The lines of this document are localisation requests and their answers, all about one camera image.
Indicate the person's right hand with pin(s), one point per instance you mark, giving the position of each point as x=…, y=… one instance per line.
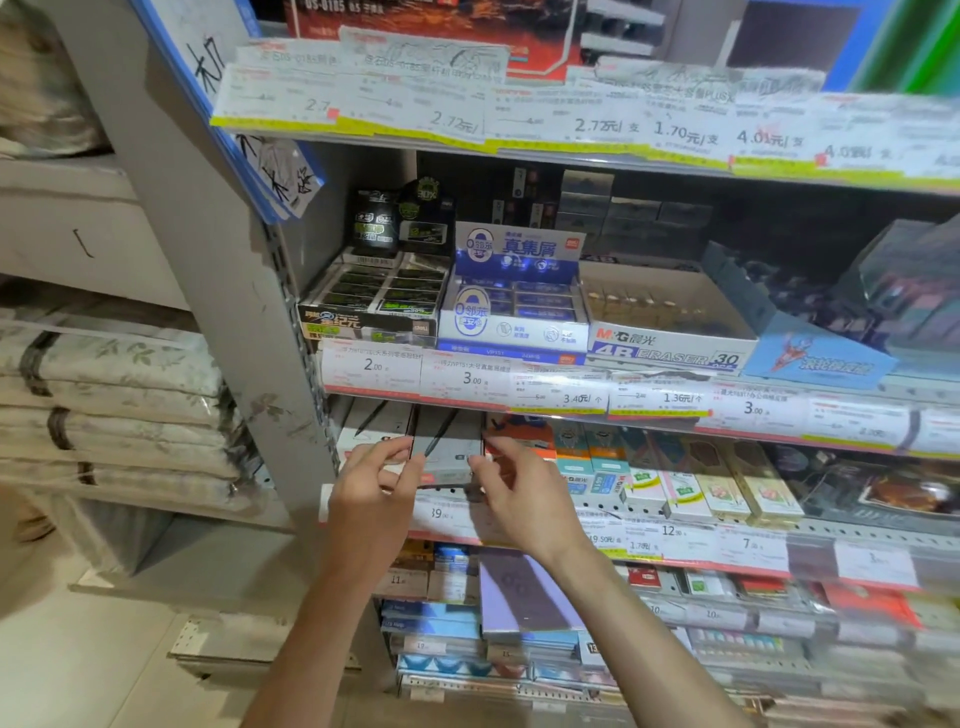
x=536, y=510

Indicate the purple notebook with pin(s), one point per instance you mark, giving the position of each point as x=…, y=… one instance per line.
x=525, y=592

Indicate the stack of dark grey boxes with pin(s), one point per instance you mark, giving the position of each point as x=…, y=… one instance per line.
x=630, y=214

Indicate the row of small shelf price labels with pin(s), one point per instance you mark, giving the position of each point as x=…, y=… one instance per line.
x=712, y=544

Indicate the white pen box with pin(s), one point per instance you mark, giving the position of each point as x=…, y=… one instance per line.
x=371, y=424

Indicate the white cardboard eraser display box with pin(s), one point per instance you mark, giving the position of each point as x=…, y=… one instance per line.
x=667, y=330

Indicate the orange blue packet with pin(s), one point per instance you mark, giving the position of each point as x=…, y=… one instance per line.
x=525, y=435

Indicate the dark glossy package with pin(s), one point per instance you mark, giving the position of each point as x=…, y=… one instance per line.
x=885, y=484

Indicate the blue white eraser display box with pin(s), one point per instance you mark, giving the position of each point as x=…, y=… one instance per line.
x=514, y=300

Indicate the stack of blue notebooks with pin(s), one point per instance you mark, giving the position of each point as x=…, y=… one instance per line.
x=435, y=622

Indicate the red black product box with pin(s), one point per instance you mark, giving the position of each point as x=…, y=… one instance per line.
x=450, y=30

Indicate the blue-edged white paper sign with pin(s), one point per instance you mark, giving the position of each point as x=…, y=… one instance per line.
x=225, y=82

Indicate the black round-label eraser pack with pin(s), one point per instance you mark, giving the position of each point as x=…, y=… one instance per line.
x=375, y=221

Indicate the stack of folded floral bedding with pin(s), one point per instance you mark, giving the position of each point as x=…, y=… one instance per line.
x=112, y=405

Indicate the black green-label eraser pack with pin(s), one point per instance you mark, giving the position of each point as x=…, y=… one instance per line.
x=426, y=214

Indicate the person's left hand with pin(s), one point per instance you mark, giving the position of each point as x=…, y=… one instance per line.
x=367, y=517

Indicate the grey pen box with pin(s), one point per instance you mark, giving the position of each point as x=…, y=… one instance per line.
x=448, y=442

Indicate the person's right forearm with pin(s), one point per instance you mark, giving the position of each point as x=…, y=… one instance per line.
x=637, y=645

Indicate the light blue display box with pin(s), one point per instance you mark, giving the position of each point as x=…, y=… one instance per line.
x=810, y=345

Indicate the person's right thumb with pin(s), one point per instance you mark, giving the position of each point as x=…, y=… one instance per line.
x=486, y=472

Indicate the red packet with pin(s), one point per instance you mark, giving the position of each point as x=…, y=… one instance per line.
x=870, y=604

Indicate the row of correction tape packets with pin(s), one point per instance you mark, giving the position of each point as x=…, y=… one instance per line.
x=690, y=480

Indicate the row of white yellow-edged price tags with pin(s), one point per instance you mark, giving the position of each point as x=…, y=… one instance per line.
x=570, y=112

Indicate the black eraser display box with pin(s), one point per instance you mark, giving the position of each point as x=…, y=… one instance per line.
x=371, y=296

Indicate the person's left forearm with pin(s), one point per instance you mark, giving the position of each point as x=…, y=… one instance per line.
x=322, y=645

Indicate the person's left thumb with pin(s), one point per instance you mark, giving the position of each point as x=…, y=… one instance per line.
x=409, y=474

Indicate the grey metal shelf unit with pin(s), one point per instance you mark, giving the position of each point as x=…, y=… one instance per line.
x=225, y=300

